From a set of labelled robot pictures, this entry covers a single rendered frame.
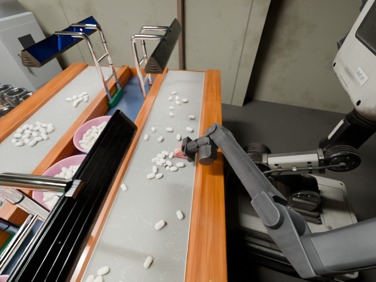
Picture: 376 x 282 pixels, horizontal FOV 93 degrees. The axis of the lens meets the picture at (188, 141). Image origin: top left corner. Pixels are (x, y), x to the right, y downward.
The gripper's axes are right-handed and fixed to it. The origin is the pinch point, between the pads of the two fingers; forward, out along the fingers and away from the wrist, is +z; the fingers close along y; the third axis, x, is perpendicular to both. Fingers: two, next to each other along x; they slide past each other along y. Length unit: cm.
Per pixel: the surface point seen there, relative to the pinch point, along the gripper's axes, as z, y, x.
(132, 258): 5.7, 41.6, -3.8
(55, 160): 40, 10, -34
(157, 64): -13.6, -20.4, -31.2
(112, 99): 42, -45, -29
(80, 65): 71, -82, -59
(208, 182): -13.1, 13.1, 8.9
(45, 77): 207, -163, -94
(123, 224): 10.6, 32.1, -7.7
